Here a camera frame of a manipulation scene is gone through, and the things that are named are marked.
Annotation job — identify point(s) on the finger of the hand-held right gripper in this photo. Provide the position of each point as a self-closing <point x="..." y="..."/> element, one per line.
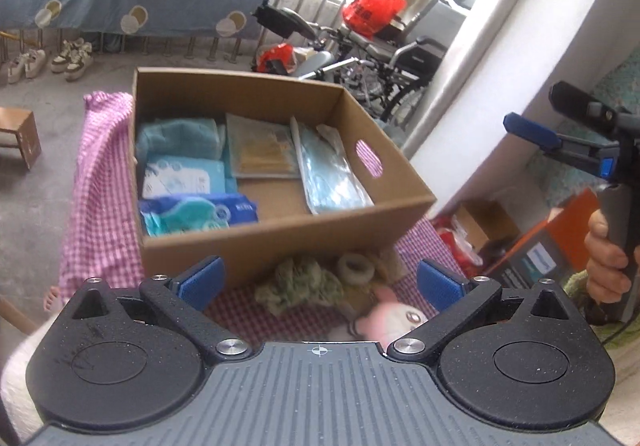
<point x="570" y="96"/>
<point x="530" y="131"/>

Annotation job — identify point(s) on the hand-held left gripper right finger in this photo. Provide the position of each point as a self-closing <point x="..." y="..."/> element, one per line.
<point x="440" y="283"/>

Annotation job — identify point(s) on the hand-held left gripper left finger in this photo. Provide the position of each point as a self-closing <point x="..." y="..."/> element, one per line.
<point x="202" y="281"/>

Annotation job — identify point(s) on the pink plush toy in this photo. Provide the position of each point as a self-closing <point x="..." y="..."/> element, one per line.
<point x="385" y="321"/>

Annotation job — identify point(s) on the blue wet wipes pack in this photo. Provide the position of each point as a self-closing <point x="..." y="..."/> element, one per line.
<point x="200" y="213"/>

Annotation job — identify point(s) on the brown cardboard box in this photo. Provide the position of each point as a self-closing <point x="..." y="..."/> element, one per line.
<point x="280" y="246"/>

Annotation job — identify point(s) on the green scrunchie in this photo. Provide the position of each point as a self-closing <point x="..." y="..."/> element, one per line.
<point x="300" y="283"/>

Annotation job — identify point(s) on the blue bandage box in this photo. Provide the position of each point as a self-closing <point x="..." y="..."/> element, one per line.
<point x="185" y="176"/>

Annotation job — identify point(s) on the clear packet with beige contents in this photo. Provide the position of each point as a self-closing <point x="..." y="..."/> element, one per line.
<point x="260" y="151"/>

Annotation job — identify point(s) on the blue face mask pack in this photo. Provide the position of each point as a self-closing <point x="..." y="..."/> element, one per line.
<point x="330" y="176"/>

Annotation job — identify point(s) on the person's right hand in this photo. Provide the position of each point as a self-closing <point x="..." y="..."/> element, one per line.
<point x="602" y="266"/>

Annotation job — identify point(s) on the teal patterned bedding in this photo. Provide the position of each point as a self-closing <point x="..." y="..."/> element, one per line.
<point x="565" y="176"/>

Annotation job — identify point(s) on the orange box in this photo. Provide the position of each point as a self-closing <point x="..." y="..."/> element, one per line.
<point x="575" y="221"/>

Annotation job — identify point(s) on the small cardboard box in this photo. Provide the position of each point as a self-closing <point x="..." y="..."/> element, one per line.
<point x="492" y="226"/>

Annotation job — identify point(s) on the white curtain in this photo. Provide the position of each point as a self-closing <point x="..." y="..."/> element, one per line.
<point x="500" y="26"/>

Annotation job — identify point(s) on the black wheelchair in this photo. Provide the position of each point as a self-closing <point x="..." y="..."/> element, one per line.
<point x="415" y="58"/>

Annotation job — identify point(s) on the pink checked tablecloth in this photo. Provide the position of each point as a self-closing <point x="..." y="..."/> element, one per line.
<point x="100" y="186"/>

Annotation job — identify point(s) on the teal microfibre towel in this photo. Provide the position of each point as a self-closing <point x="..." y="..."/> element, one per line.
<point x="175" y="138"/>

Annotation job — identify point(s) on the person's foot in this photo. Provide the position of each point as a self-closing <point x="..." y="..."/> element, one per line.
<point x="52" y="301"/>

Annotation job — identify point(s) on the wooden chair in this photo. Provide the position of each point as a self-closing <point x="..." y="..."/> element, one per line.
<point x="12" y="313"/>

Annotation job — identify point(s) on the red plastic bag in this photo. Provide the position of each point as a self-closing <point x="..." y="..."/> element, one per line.
<point x="372" y="8"/>

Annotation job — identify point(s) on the person's white fuzzy clothing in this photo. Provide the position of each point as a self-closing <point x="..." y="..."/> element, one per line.
<point x="20" y="376"/>

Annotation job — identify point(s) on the small red bag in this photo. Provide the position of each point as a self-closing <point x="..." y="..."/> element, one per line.
<point x="275" y="56"/>

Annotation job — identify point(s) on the small wooden stool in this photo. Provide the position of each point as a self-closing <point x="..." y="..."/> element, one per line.
<point x="20" y="126"/>

